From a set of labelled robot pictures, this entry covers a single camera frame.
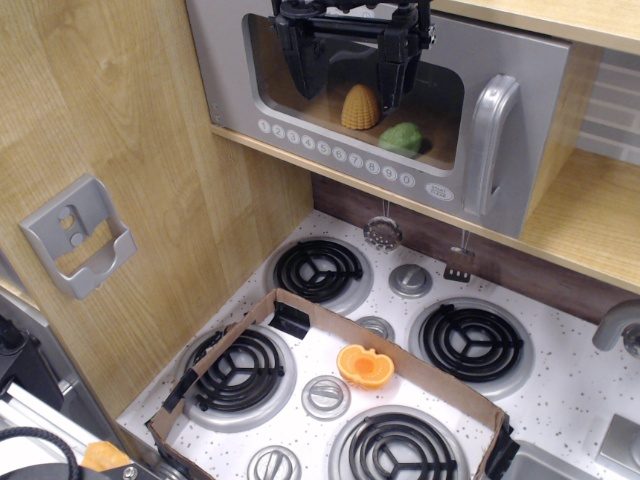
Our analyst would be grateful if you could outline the wooden shelf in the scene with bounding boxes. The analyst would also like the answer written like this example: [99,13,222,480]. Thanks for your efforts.
[210,125,639,294]

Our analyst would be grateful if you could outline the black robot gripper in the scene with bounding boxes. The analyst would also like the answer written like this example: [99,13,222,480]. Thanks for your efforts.
[270,1,435,113]

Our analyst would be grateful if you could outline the grey middle stove knob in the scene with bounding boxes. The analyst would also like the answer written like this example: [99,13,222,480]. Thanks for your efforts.
[355,316,395,342]

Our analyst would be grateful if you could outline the hanging toy spatula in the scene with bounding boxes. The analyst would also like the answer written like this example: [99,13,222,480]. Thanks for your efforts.
[443,230,475,283]

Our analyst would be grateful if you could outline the silver hanging skimmer spoon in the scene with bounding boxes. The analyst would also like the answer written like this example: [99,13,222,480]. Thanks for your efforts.
[363,200,403,253]

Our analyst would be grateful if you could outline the grey toy faucet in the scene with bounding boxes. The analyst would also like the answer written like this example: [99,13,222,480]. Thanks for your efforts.
[592,300,639,359]

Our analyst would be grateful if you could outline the grey stove knob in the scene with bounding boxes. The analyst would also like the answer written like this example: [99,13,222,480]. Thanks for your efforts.
[247,445,302,480]
[301,375,351,421]
[388,264,433,299]
[355,316,395,342]

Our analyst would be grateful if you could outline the yellow toy corn cob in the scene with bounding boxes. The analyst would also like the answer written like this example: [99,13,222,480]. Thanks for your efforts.
[340,84,381,131]

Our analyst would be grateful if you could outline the black burner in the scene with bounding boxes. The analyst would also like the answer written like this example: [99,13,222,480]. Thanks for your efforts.
[195,329,287,414]
[339,412,460,479]
[416,304,524,384]
[271,239,364,303]

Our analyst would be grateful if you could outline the green toy vegetable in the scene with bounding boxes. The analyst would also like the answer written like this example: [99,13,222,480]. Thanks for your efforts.
[378,122,423,154]

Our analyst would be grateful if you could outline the silver microwave door handle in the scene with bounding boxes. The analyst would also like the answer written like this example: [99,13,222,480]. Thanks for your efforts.
[463,74,520,216]

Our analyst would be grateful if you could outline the grey wall phone holder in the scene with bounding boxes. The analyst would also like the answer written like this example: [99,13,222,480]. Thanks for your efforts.
[19,174,137,300]

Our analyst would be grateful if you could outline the black back right burner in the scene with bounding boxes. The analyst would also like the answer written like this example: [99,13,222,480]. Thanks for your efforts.
[416,304,524,384]

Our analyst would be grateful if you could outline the grey centre front stove knob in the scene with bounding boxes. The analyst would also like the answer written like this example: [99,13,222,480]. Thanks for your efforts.
[301,375,351,421]

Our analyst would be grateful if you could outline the black front right burner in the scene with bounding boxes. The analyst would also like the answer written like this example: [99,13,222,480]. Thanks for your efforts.
[339,412,460,479]

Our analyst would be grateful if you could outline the black front left burner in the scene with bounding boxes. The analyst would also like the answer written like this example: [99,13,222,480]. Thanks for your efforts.
[195,329,287,414]

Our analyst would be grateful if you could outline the brown cardboard frame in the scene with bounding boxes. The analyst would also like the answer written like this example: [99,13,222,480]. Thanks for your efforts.
[147,289,519,479]

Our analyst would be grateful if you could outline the orange toy pumpkin half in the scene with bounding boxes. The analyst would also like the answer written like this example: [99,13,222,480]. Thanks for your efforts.
[336,344,395,390]

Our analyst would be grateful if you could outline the grey bottom stove knob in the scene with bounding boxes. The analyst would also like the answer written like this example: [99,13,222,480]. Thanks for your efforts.
[247,445,302,480]

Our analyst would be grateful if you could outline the black cable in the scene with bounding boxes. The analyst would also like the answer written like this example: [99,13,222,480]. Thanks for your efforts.
[0,425,81,480]

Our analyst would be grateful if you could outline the grey back stove knob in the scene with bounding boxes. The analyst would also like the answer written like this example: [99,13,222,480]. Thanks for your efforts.
[388,264,433,299]

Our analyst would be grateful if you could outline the grey toy microwave door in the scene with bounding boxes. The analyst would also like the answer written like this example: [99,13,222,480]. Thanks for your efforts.
[187,1,573,237]

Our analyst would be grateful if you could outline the black back left burner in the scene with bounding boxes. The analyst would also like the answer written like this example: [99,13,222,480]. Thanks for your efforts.
[271,239,364,303]

